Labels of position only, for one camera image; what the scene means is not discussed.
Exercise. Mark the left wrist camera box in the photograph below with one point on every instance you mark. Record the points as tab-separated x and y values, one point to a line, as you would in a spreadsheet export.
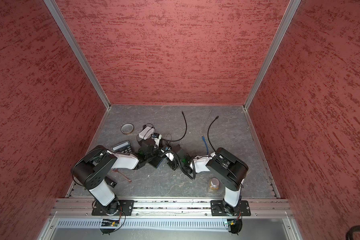
157	138

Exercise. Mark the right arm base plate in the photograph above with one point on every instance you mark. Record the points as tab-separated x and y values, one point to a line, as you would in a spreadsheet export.
221	208

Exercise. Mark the metal frame post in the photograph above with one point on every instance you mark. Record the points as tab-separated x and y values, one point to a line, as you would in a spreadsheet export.
279	35
67	33

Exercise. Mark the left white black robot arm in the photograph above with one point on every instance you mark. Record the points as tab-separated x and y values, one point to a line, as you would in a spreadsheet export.
92	170

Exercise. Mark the white slotted cable duct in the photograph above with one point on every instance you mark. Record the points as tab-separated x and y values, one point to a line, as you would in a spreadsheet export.
156	224

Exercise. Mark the black ribbed network switch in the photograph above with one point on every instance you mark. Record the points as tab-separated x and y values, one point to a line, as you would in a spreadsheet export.
156	161

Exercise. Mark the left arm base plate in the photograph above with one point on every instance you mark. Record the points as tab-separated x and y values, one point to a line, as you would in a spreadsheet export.
126	207

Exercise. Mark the left metal frame post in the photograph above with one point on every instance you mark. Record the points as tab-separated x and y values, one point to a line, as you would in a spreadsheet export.
67	33

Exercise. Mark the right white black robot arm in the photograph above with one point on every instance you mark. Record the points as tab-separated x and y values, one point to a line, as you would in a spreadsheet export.
226	167

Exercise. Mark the brown tape roll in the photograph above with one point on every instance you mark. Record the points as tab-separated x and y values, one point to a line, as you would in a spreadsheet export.
127	128

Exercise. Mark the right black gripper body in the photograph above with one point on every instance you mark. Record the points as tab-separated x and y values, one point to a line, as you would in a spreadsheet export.
174	164

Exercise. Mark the aluminium front rail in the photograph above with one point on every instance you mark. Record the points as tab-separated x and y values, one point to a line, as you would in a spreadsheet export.
80	207

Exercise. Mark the white network switch box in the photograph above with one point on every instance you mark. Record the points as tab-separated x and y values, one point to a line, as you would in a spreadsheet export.
146	133

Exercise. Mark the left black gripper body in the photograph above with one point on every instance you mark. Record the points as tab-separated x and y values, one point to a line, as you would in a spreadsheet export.
156	153

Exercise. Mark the amber glass jar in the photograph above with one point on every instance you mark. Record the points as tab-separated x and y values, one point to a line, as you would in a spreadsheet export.
213	185

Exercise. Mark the black desk calculator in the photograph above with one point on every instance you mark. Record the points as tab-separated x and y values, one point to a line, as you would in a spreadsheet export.
123	147

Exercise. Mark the right metal frame post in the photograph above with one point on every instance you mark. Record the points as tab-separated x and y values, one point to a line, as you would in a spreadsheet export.
279	35

